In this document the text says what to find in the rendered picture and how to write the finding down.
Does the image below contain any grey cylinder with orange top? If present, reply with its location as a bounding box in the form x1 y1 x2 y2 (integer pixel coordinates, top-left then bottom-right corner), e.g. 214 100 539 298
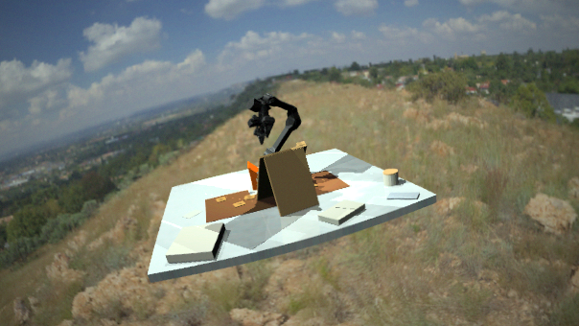
382 169 399 187

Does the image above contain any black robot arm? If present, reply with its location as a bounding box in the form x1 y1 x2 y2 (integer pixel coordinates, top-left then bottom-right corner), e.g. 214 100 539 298
246 93 301 155

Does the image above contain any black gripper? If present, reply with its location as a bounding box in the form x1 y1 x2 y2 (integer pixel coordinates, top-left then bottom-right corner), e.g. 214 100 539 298
253 112 275 145

